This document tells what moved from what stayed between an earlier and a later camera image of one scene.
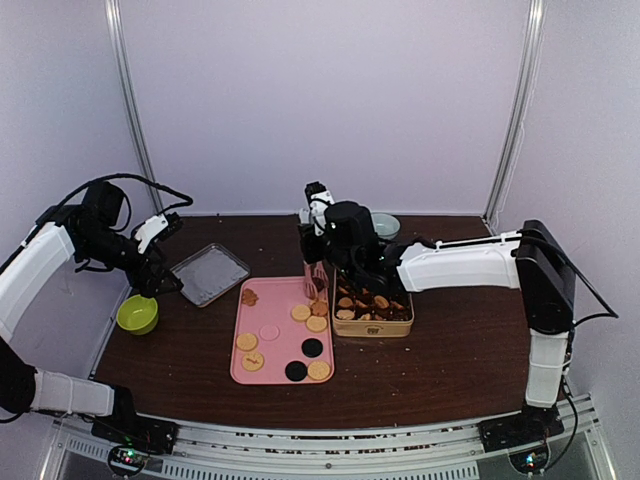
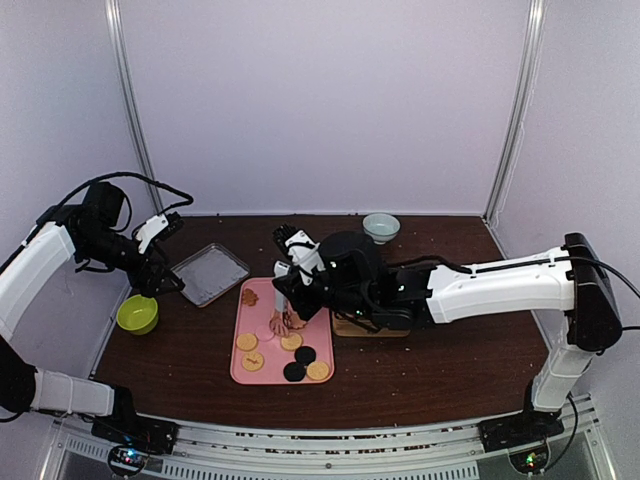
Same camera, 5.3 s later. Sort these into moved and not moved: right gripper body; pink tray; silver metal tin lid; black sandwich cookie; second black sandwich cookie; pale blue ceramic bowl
Moved: right gripper body; black sandwich cookie
Not moved: second black sandwich cookie; pale blue ceramic bowl; pink tray; silver metal tin lid
